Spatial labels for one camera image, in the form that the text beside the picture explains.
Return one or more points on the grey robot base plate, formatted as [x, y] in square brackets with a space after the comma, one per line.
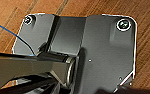
[104, 56]

